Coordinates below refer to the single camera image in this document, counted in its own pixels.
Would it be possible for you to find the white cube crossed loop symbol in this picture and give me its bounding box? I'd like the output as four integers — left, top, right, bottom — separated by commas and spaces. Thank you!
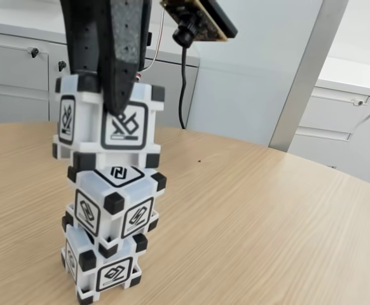
51, 74, 167, 170

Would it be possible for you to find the white cube zigzag symbol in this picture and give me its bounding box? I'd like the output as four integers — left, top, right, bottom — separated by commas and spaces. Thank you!
64, 165, 168, 259

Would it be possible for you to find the long white low cabinet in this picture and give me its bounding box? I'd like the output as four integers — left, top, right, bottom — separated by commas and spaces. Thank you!
0, 18, 202, 130

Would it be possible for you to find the grey metal column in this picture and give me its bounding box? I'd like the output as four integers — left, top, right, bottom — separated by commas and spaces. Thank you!
268, 0, 351, 153

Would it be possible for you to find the white cube layered diamond symbol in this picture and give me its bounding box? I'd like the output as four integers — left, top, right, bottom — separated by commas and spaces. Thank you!
60, 215, 149, 302

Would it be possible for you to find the white drawer cabinet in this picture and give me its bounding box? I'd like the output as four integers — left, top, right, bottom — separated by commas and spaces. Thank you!
294, 56, 370, 189

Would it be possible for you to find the black camera cable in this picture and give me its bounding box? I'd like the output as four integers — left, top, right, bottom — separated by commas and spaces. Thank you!
178, 46, 189, 130

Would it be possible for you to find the gripper camera circuit board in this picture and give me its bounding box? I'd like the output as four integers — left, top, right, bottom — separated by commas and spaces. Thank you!
159, 0, 239, 49

